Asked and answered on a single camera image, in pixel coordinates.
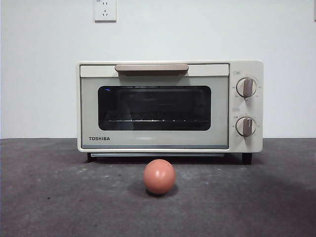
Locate white wall socket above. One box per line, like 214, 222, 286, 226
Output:
94, 0, 117, 24

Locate cream toaster oven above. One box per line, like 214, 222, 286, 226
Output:
76, 60, 264, 165

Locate brown egg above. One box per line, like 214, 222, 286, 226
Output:
143, 159, 176, 196

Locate beige oven knob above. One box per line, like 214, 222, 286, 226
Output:
236, 117, 257, 137
236, 78, 258, 98

